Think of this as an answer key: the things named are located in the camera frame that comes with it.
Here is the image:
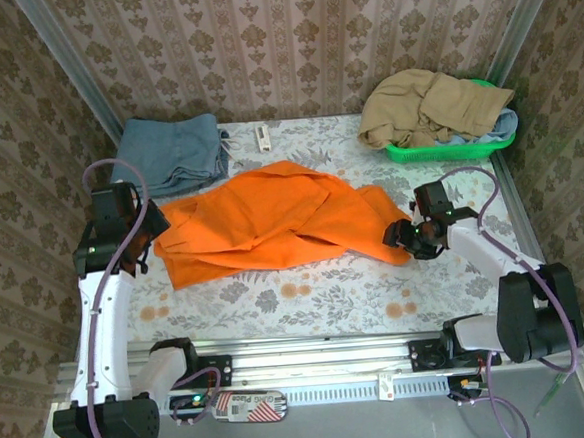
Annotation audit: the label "orange trousers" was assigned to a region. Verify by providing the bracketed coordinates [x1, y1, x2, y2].
[147, 151, 417, 293]

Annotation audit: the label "folded blue trousers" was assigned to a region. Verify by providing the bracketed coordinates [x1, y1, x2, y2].
[106, 110, 245, 202]

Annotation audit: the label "beige trousers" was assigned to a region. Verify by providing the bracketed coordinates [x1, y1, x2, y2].
[352, 61, 519, 154]

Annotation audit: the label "green plastic basket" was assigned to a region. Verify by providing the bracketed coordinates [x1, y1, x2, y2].
[380, 75, 519, 167]

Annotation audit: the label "floral tablecloth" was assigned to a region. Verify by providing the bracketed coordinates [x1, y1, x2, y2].
[72, 100, 551, 355]

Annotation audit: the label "small white plastic device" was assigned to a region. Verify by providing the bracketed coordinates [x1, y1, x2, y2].
[254, 123, 273, 154]

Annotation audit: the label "light blue garment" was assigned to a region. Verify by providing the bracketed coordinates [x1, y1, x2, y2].
[432, 106, 521, 149]

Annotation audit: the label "small white paper tag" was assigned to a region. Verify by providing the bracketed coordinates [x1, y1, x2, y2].
[376, 371, 397, 403]

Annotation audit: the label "green pen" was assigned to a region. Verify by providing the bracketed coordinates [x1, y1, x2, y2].
[530, 364, 580, 418]

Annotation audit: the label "red striped sticker label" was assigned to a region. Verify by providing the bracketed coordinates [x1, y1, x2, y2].
[211, 387, 291, 429]

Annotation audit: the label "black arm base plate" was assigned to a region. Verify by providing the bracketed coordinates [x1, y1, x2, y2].
[407, 336, 454, 372]
[195, 354, 235, 390]

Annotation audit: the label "aluminium mounting rail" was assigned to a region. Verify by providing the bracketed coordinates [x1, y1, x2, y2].
[54, 311, 584, 402]

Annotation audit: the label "white slotted cable duct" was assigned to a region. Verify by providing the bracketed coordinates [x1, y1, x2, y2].
[156, 375, 454, 418]

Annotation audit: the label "aluminium frame post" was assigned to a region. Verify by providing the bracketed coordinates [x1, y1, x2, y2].
[479, 0, 572, 91]
[13, 0, 127, 152]

